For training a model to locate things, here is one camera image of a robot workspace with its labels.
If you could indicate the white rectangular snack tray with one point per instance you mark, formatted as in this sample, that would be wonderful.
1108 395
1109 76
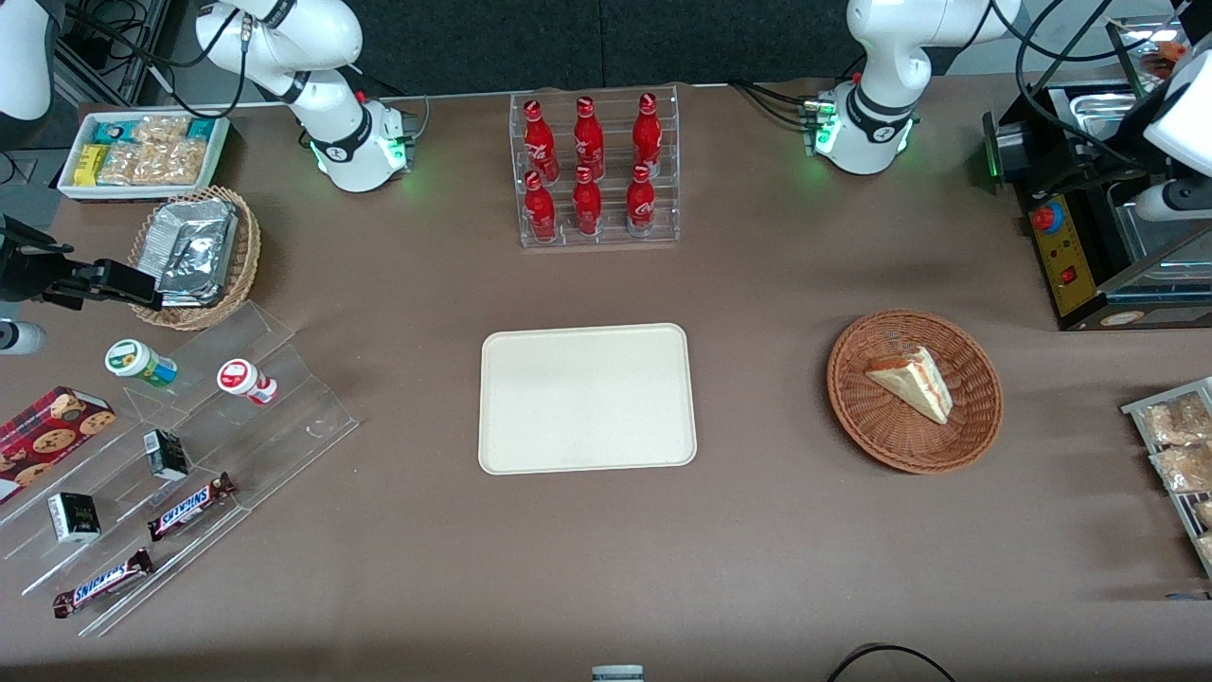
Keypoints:
71 189

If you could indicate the clear peanut snack bag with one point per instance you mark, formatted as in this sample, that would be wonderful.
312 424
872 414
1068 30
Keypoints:
118 164
161 130
170 163

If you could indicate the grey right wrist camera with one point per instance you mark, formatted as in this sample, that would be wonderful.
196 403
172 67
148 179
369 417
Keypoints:
19 338

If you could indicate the snickers chocolate bar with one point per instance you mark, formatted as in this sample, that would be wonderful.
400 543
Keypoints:
102 583
189 507

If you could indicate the teal snack packet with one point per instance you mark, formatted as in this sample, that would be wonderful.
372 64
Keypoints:
112 133
201 129

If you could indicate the green label yogurt cup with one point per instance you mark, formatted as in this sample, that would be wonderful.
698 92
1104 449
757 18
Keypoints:
133 360

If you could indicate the yellow snack packet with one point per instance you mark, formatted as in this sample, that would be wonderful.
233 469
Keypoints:
91 164

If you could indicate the red cola bottle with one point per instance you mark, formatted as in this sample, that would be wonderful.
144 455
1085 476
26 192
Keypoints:
589 142
587 206
540 147
648 137
540 213
641 205

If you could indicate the clear acrylic bottle rack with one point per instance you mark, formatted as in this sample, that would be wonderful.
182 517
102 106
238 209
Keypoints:
611 240

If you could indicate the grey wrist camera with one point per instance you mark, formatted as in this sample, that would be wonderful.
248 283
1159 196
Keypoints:
1163 202
19 338

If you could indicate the red label yogurt cup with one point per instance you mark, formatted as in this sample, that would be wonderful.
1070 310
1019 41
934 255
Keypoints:
241 379

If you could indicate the red emergency stop button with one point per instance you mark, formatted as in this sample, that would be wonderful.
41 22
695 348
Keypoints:
1045 218

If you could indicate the cream rectangular plastic tray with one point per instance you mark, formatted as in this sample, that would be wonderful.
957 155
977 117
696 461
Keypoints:
568 407

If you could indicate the silver foil pouch stack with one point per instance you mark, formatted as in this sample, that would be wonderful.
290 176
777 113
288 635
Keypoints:
194 251

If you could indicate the triangular sandwich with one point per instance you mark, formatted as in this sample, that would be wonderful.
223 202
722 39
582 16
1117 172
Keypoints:
911 383

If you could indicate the brown round wicker basket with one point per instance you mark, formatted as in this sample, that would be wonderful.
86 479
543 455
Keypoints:
871 431

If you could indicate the clear acrylic stepped display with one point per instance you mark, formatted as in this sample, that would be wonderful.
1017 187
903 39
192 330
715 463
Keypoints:
284 431

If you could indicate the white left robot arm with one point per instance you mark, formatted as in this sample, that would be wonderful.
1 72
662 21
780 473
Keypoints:
881 57

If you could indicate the red plaid cookie box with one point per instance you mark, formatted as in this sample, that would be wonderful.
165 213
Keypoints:
47 436

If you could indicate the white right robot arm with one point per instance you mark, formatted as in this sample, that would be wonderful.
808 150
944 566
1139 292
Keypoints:
284 38

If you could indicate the clear bag of crackers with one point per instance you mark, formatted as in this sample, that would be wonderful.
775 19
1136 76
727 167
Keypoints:
1206 549
1204 513
1184 469
1174 421

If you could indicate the light tan wicker basket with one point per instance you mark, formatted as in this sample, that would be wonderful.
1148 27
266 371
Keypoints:
241 265

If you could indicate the small grey device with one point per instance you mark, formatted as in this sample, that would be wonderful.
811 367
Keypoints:
617 673

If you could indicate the black sealing machine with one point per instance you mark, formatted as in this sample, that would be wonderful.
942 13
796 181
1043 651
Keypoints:
1089 275

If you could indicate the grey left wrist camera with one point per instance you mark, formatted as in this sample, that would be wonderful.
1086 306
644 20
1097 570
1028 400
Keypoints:
1163 202

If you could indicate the small black carton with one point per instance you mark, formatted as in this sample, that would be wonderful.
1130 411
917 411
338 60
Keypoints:
74 517
167 456

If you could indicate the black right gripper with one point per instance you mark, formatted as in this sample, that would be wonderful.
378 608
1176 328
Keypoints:
21 273

